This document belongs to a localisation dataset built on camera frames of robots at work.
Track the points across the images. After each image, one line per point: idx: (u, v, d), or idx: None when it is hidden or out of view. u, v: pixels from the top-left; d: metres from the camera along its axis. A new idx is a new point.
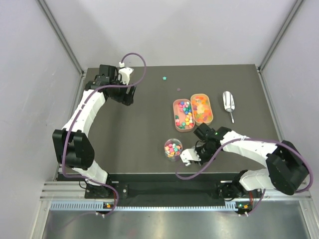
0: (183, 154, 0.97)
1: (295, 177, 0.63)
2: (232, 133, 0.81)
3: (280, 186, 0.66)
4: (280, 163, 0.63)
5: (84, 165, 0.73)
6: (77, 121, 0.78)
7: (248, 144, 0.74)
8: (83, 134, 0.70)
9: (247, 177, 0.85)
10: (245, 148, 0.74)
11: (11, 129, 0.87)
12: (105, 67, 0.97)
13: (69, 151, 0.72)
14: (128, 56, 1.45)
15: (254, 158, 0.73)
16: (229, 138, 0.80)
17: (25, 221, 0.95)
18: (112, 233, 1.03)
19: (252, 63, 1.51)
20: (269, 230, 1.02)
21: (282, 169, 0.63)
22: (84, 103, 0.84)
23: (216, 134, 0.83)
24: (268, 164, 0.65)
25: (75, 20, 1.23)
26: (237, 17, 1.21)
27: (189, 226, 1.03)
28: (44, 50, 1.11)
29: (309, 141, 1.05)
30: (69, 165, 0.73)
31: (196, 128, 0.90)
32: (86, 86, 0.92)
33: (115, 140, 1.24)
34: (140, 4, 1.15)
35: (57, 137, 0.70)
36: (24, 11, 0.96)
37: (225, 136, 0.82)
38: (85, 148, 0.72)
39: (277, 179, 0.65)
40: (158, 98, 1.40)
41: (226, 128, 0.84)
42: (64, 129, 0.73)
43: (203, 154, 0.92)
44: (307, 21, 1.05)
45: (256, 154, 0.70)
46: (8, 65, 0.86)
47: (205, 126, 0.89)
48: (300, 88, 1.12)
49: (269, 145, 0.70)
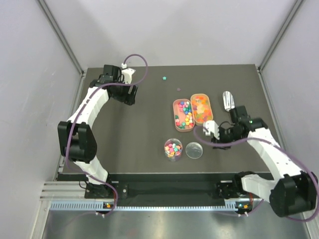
0: (207, 123, 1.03)
1: (295, 207, 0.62)
2: (264, 130, 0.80)
3: (275, 204, 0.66)
4: (292, 188, 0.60)
5: (88, 158, 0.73)
6: (81, 114, 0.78)
7: (274, 155, 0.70)
8: (87, 126, 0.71)
9: (251, 179, 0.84)
10: (269, 154, 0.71)
11: (11, 130, 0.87)
12: (109, 67, 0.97)
13: (72, 144, 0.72)
14: (131, 57, 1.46)
15: (270, 168, 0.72)
16: (259, 135, 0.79)
17: (26, 221, 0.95)
18: (112, 233, 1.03)
19: (252, 62, 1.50)
20: (269, 229, 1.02)
21: (290, 195, 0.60)
22: (89, 98, 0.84)
23: (250, 122, 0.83)
24: (279, 182, 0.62)
25: (75, 20, 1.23)
26: (238, 17, 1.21)
27: (189, 226, 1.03)
28: (44, 50, 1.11)
29: (309, 140, 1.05)
30: (72, 157, 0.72)
31: (234, 109, 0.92)
32: (91, 84, 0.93)
33: (116, 139, 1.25)
34: (140, 4, 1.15)
35: (63, 129, 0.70)
36: (23, 10, 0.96)
37: (256, 130, 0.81)
38: (89, 140, 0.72)
39: (277, 198, 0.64)
40: (158, 98, 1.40)
41: (262, 121, 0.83)
42: (68, 122, 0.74)
43: (225, 136, 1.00)
44: (307, 21, 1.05)
45: (276, 167, 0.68)
46: (8, 64, 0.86)
47: (243, 110, 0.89)
48: (300, 88, 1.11)
49: (293, 167, 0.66)
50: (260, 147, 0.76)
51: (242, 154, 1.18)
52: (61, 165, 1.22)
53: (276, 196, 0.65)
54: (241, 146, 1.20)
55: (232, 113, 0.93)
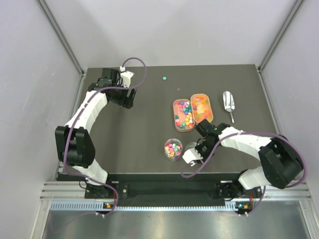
0: (185, 155, 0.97)
1: (289, 171, 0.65)
2: (230, 128, 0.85)
3: (273, 180, 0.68)
4: (271, 154, 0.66)
5: (85, 163, 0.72)
6: (79, 118, 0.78)
7: (245, 139, 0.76)
8: (85, 131, 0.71)
9: (246, 175, 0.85)
10: (241, 141, 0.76)
11: (11, 130, 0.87)
12: (107, 71, 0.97)
13: (70, 148, 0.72)
14: (134, 60, 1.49)
15: (251, 152, 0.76)
16: (227, 133, 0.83)
17: (26, 221, 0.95)
18: (112, 232, 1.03)
19: (252, 62, 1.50)
20: (269, 229, 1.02)
21: (275, 161, 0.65)
22: (87, 102, 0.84)
23: (215, 129, 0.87)
24: (262, 157, 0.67)
25: (75, 21, 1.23)
26: (238, 17, 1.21)
27: (188, 226, 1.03)
28: (44, 50, 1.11)
29: (309, 141, 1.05)
30: (70, 162, 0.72)
31: (198, 124, 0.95)
32: (89, 87, 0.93)
33: (116, 140, 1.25)
34: (140, 5, 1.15)
35: (60, 134, 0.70)
36: (24, 11, 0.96)
37: (223, 131, 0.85)
38: (86, 145, 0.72)
39: (270, 173, 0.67)
40: (157, 98, 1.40)
41: (225, 124, 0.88)
42: (66, 126, 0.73)
43: (204, 152, 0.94)
44: (307, 21, 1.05)
45: (251, 147, 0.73)
46: (8, 65, 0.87)
47: (206, 123, 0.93)
48: (300, 88, 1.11)
49: (263, 138, 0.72)
50: (231, 141, 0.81)
51: (241, 155, 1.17)
52: (61, 165, 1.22)
53: (269, 173, 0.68)
54: None
55: (198, 128, 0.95)
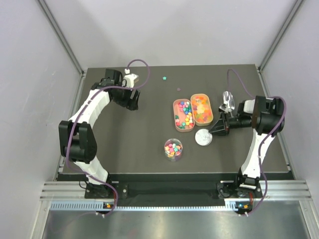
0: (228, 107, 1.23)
1: (266, 117, 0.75)
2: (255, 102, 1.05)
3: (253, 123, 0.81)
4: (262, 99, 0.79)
5: (87, 158, 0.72)
6: (82, 114, 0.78)
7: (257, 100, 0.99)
8: (88, 126, 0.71)
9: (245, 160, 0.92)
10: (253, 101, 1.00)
11: (11, 130, 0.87)
12: (110, 71, 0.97)
13: (73, 143, 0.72)
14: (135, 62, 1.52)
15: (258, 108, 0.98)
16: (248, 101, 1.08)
17: (26, 221, 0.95)
18: (112, 233, 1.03)
19: (252, 62, 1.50)
20: (269, 229, 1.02)
21: (260, 104, 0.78)
22: (91, 98, 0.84)
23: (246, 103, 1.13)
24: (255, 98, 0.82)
25: (75, 21, 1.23)
26: (238, 17, 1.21)
27: (189, 226, 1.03)
28: (44, 50, 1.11)
29: (309, 140, 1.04)
30: (72, 158, 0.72)
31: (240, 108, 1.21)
32: (93, 86, 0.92)
33: (116, 138, 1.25)
34: (139, 5, 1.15)
35: (63, 128, 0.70)
36: (24, 11, 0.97)
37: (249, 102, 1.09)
38: (89, 139, 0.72)
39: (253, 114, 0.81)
40: (158, 98, 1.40)
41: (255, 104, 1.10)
42: (70, 121, 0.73)
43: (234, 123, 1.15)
44: (307, 21, 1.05)
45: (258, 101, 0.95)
46: (8, 65, 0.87)
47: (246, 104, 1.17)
48: (300, 88, 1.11)
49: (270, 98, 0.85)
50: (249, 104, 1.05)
51: (241, 154, 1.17)
52: (61, 165, 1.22)
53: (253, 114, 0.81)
54: (241, 146, 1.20)
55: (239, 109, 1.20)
